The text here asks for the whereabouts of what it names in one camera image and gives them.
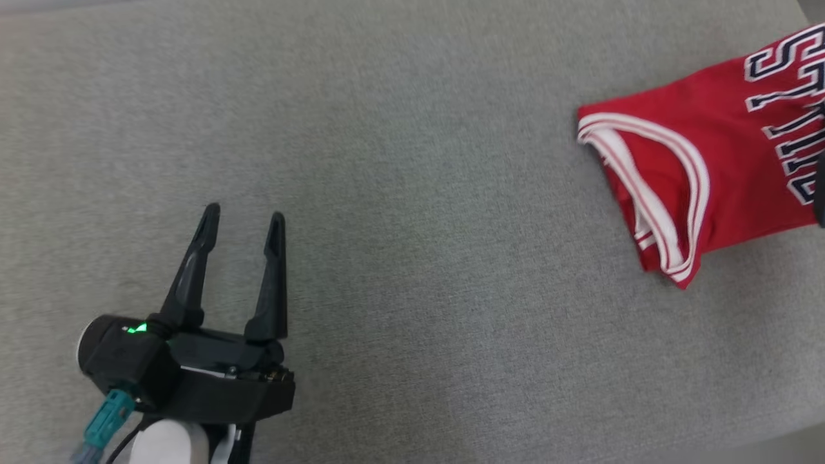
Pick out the thin black left cable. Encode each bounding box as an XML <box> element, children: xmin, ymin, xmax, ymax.
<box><xmin>111</xmin><ymin>418</ymin><xmax>152</xmax><ymax>464</ymax></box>

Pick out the red basketball jersey white trim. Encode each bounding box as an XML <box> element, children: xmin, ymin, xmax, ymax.
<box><xmin>576</xmin><ymin>23</ymin><xmax>825</xmax><ymax>291</ymax></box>

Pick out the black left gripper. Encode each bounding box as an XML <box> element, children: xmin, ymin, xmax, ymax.
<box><xmin>153</xmin><ymin>203</ymin><xmax>297</xmax><ymax>426</ymax></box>

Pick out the teal left cable connector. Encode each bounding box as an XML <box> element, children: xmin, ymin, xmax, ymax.
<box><xmin>70</xmin><ymin>389</ymin><xmax>137</xmax><ymax>464</ymax></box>

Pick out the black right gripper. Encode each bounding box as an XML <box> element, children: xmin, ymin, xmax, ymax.
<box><xmin>813</xmin><ymin>151</ymin><xmax>825</xmax><ymax>229</ymax></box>

